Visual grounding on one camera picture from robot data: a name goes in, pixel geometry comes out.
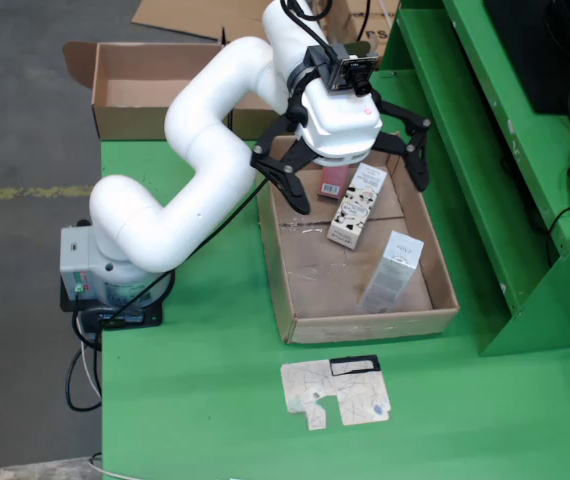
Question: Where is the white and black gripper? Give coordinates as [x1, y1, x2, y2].
[249, 79, 432, 216]

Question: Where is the cow print hand cream box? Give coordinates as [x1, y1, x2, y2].
[325, 161, 389, 250]

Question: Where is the shallow cardboard tray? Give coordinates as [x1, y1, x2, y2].
[254, 130, 461, 346]

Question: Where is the printed brown cardboard box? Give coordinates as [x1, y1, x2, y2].
[324, 0, 401, 71]

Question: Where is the small open cardboard box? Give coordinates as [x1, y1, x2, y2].
[131, 0, 282, 46]

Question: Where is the divided cardboard box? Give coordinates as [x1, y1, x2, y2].
[62, 38, 372, 141]

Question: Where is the grey controller box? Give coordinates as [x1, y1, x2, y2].
[59, 225, 104, 301]

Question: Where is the dark red carton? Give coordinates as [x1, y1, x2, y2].
[317, 164, 350, 201]

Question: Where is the green metal shelf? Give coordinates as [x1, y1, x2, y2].
[379, 0, 570, 357]

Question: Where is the tall white carton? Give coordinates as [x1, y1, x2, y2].
[358, 229, 425, 315]

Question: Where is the flattened printed carton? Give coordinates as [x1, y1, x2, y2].
[279, 353, 393, 432]

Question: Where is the black monitor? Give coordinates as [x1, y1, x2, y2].
[482, 0, 570, 115]

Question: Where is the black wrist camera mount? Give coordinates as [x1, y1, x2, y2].
[304, 43, 381, 99]

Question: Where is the black plug cable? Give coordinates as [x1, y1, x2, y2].
[279, 0, 339, 57]

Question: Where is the thick black cable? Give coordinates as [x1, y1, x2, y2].
[356, 0, 372, 42]

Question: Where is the long black cable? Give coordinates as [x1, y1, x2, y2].
[99, 177, 272, 329]

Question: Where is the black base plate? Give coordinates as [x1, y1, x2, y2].
[59, 277, 164, 332]

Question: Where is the white cable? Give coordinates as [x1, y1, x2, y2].
[82, 344, 131, 480]

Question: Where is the black power cable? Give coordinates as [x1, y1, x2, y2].
[66, 324, 104, 414]

